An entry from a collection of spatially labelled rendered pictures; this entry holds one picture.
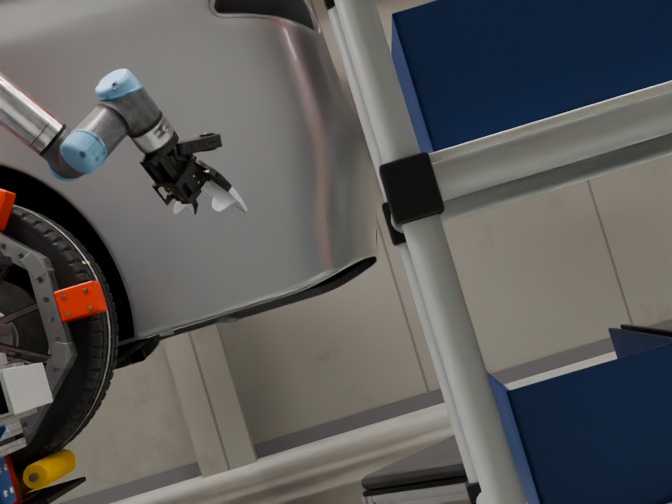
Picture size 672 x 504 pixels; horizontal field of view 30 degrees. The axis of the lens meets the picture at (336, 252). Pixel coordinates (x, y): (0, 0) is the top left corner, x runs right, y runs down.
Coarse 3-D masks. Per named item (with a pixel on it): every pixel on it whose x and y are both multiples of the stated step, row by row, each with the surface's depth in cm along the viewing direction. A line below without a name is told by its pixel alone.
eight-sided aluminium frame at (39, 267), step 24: (0, 240) 274; (24, 264) 273; (48, 264) 276; (48, 288) 273; (48, 312) 273; (48, 336) 273; (72, 336) 278; (72, 360) 276; (48, 408) 278; (24, 432) 272
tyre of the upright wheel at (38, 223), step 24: (24, 216) 283; (24, 240) 282; (48, 240) 282; (72, 240) 296; (72, 264) 282; (96, 264) 301; (96, 336) 281; (96, 360) 282; (72, 384) 281; (96, 384) 287; (72, 408) 280; (96, 408) 299; (48, 432) 281; (72, 432) 290; (24, 456) 281
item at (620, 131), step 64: (448, 0) 92; (512, 0) 92; (576, 0) 92; (640, 0) 92; (384, 64) 88; (448, 64) 92; (512, 64) 92; (576, 64) 92; (640, 64) 92; (384, 128) 87; (448, 128) 92; (512, 128) 89; (576, 128) 87; (640, 128) 87; (384, 192) 125; (448, 192) 87; (512, 192) 124; (448, 256) 87; (448, 320) 87; (448, 384) 124; (576, 384) 91; (640, 384) 91; (512, 448) 104; (576, 448) 91; (640, 448) 91
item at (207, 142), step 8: (200, 136) 241; (208, 136) 239; (216, 136) 241; (176, 144) 234; (184, 144) 234; (192, 144) 236; (200, 144) 237; (208, 144) 239; (216, 144) 241; (184, 152) 234; (192, 152) 236
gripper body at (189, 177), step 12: (168, 144) 230; (144, 156) 232; (156, 156) 230; (168, 156) 233; (180, 156) 235; (192, 156) 236; (144, 168) 233; (156, 168) 232; (168, 168) 232; (180, 168) 235; (192, 168) 234; (156, 180) 234; (168, 180) 234; (180, 180) 232; (192, 180) 235; (204, 180) 239; (168, 192) 236; (180, 192) 233; (192, 192) 234
